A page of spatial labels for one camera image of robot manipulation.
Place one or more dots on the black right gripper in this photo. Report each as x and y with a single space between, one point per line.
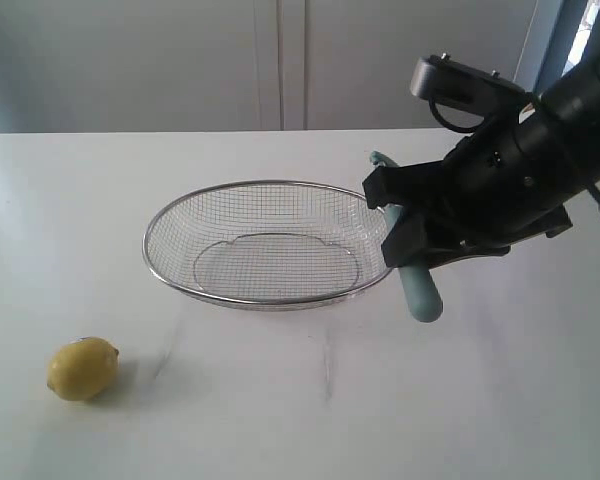
505 183

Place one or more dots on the light blue vegetable peeler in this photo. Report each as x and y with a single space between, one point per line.
421 294

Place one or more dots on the yellow lemon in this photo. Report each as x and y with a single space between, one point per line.
83 369

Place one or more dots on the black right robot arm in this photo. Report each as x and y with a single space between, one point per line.
573 105

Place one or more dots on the white cabinet doors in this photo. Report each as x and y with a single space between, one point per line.
119 66

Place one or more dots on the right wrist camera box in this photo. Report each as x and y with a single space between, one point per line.
460 87

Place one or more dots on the oval steel wire mesh basket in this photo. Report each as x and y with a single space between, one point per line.
268 245

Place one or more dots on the window with dark frame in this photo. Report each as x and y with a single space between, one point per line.
550 37

